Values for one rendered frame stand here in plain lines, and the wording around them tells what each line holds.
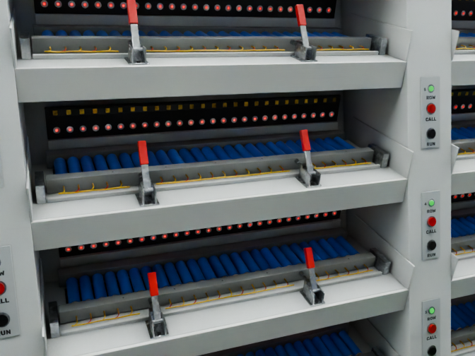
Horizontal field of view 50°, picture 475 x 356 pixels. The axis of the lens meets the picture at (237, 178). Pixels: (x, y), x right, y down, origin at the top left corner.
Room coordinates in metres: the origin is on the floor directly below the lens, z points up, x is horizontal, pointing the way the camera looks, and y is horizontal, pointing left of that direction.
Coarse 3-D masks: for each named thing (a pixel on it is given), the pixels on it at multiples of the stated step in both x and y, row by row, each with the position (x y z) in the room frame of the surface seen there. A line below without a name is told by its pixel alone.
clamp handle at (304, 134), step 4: (300, 132) 0.83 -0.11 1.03; (304, 132) 0.83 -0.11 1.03; (300, 136) 0.83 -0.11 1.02; (304, 136) 0.83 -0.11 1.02; (308, 136) 0.83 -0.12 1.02; (300, 140) 0.83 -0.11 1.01; (304, 140) 0.83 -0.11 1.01; (308, 140) 0.83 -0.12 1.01; (304, 144) 0.82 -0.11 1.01; (308, 144) 0.83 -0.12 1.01; (304, 148) 0.82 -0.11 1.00; (308, 148) 0.83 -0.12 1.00; (304, 152) 0.83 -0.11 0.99; (308, 152) 0.83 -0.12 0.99; (308, 156) 0.82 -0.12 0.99; (308, 160) 0.82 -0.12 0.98; (308, 164) 0.82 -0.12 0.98; (308, 168) 0.82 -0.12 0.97; (312, 168) 0.82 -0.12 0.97
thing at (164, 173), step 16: (224, 160) 0.83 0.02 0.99; (240, 160) 0.83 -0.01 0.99; (256, 160) 0.84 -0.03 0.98; (272, 160) 0.85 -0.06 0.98; (288, 160) 0.86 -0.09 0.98; (304, 160) 0.87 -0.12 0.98; (320, 160) 0.88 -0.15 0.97; (336, 160) 0.89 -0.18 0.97; (352, 160) 0.91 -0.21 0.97; (368, 160) 0.92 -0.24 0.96; (48, 176) 0.73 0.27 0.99; (64, 176) 0.74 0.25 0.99; (80, 176) 0.74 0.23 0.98; (96, 176) 0.75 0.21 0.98; (112, 176) 0.76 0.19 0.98; (128, 176) 0.76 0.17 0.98; (160, 176) 0.78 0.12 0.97; (176, 176) 0.79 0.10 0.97; (192, 176) 0.80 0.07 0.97; (208, 176) 0.81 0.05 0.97; (224, 176) 0.80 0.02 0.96; (240, 176) 0.81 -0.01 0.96; (48, 192) 0.73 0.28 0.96; (80, 192) 0.73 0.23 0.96
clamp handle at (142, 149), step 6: (138, 144) 0.74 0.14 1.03; (144, 144) 0.74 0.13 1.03; (138, 150) 0.74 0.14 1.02; (144, 150) 0.74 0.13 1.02; (144, 156) 0.73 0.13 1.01; (144, 162) 0.73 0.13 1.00; (144, 168) 0.73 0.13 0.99; (144, 174) 0.73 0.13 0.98; (144, 180) 0.73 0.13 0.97; (144, 186) 0.72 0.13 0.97; (150, 186) 0.73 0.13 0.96
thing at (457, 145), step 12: (456, 96) 1.10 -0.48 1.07; (468, 96) 1.12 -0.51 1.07; (456, 108) 1.11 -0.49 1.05; (468, 108) 1.13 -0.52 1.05; (456, 120) 1.12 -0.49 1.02; (456, 132) 1.06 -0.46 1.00; (468, 132) 1.07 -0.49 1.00; (456, 144) 0.98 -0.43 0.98; (468, 144) 0.99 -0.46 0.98; (456, 156) 0.89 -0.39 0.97; (468, 156) 0.97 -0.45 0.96; (456, 168) 0.92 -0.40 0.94; (468, 168) 0.93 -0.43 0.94; (456, 180) 0.91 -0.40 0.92; (468, 180) 0.92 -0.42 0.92; (456, 192) 0.92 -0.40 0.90; (468, 192) 0.93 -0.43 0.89
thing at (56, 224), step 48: (48, 144) 0.82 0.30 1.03; (96, 144) 0.85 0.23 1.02; (384, 144) 0.92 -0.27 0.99; (192, 192) 0.77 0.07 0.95; (240, 192) 0.78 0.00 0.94; (288, 192) 0.79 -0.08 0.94; (336, 192) 0.82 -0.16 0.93; (384, 192) 0.85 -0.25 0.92; (48, 240) 0.67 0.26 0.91; (96, 240) 0.69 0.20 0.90
